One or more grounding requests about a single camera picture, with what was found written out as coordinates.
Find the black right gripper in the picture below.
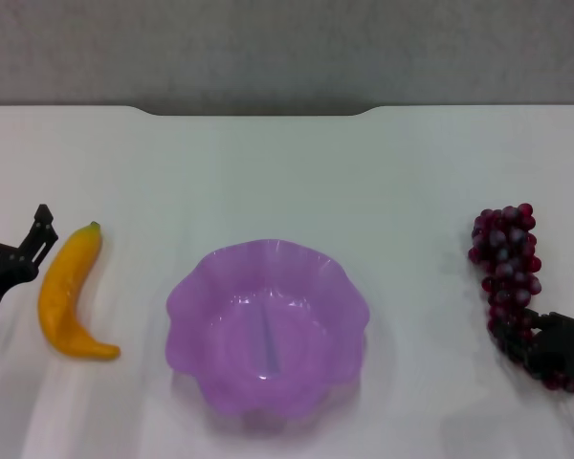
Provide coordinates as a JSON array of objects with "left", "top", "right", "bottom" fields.
[{"left": 495, "top": 308, "right": 574, "bottom": 389}]

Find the yellow banana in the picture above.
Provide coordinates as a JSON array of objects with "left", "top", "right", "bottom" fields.
[{"left": 36, "top": 220, "right": 121, "bottom": 361}]

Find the dark red grape bunch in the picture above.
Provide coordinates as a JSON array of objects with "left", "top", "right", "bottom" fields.
[{"left": 467, "top": 203, "right": 574, "bottom": 394}]

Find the purple wavy plastic bowl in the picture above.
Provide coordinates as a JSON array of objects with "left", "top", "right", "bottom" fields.
[{"left": 165, "top": 236, "right": 370, "bottom": 423}]

